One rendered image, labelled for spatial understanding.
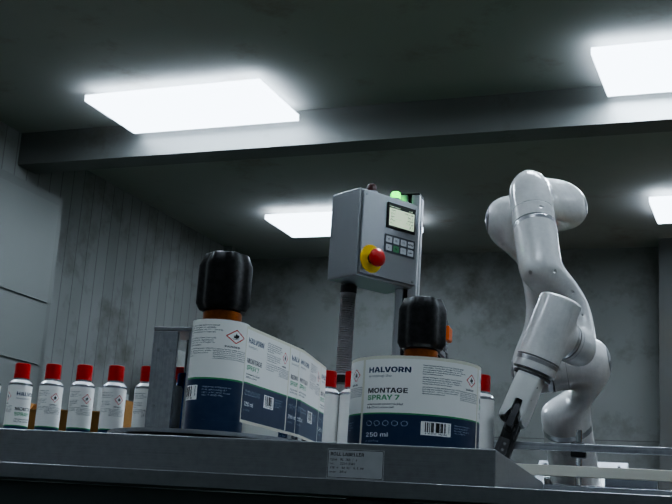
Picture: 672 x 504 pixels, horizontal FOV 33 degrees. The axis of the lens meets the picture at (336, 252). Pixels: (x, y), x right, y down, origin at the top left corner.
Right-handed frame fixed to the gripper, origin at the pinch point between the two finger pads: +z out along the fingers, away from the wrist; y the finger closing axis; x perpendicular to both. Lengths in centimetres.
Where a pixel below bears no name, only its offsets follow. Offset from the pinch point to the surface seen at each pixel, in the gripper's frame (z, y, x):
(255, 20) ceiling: -173, -301, -245
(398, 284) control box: -24.4, -9.2, -34.4
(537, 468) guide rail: 1.1, 4.0, 7.7
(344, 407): 4.2, 2.5, -31.8
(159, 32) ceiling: -154, -309, -300
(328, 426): 8.9, 2.3, -33.4
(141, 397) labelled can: 18, 2, -73
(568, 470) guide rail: -0.7, 4.0, 13.0
